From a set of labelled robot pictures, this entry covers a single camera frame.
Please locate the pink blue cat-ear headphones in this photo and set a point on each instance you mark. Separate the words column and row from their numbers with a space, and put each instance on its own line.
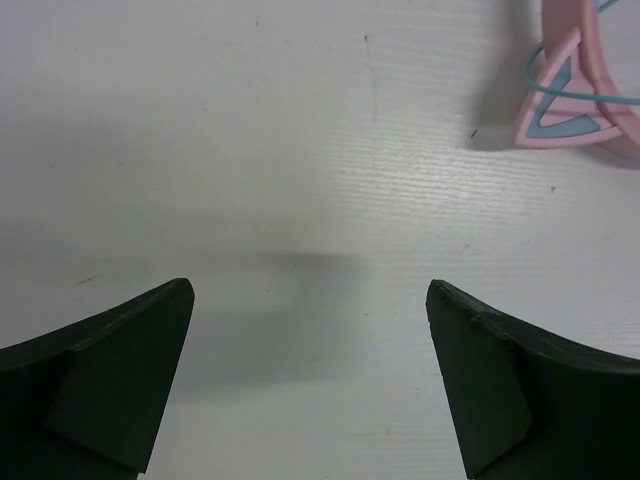
column 572, row 100

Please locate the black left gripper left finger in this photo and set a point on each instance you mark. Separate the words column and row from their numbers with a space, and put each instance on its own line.
column 86, row 401

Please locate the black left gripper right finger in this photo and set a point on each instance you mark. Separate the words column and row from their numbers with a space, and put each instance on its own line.
column 527, row 403

